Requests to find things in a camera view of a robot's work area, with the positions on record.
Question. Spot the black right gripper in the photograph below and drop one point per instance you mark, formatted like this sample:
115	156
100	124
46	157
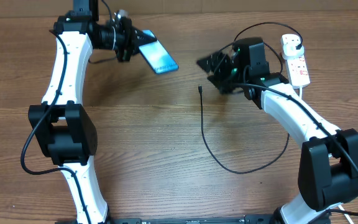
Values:
217	64

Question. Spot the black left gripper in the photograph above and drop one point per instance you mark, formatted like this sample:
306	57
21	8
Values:
130	40

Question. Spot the blue Galaxy smartphone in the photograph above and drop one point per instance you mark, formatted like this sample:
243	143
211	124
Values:
158	58

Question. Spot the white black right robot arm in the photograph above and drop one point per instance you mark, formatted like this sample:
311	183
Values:
328	171

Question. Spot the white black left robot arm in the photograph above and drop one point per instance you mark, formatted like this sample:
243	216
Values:
60	124

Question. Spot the white charger plug adapter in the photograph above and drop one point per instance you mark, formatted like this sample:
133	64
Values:
290	51

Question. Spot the white power strip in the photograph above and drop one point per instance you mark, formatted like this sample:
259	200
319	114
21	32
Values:
297	70

